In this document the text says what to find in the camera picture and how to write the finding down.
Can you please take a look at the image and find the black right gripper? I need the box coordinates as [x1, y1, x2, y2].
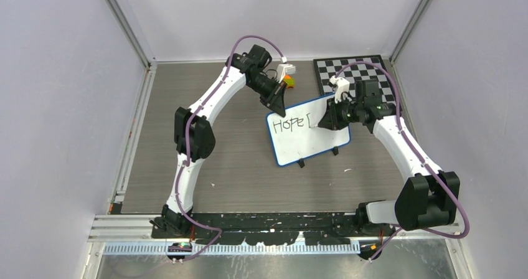
[319, 95, 364, 131]

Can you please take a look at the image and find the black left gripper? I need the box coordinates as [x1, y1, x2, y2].
[248, 75, 289, 118]

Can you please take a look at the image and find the blue framed whiteboard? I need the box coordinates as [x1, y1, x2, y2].
[265, 98, 352, 167]

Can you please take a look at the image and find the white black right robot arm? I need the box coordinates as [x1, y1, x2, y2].
[317, 76, 460, 236]

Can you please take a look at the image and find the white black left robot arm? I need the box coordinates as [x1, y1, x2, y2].
[153, 45, 296, 238]

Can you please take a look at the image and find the orange green toy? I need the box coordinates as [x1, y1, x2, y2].
[283, 75, 295, 88]

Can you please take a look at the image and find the black white checkerboard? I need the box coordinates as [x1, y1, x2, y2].
[309, 55, 395, 113]

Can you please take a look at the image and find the perforated metal strip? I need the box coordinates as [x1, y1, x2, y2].
[103, 241, 361, 256]

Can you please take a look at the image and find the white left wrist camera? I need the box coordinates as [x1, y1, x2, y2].
[276, 63, 296, 82]

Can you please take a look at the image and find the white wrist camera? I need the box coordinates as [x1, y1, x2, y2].
[329, 75, 351, 104]
[276, 63, 296, 82]

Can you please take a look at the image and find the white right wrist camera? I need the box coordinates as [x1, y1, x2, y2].
[329, 75, 351, 104]

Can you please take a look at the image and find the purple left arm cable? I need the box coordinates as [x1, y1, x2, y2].
[173, 34, 288, 263]

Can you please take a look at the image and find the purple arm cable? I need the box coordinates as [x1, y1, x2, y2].
[173, 34, 288, 263]
[334, 60, 471, 262]

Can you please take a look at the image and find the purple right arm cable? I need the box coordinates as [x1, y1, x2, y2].
[334, 60, 471, 262]

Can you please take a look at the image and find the aluminium frame rail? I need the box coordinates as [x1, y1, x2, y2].
[88, 214, 464, 242]

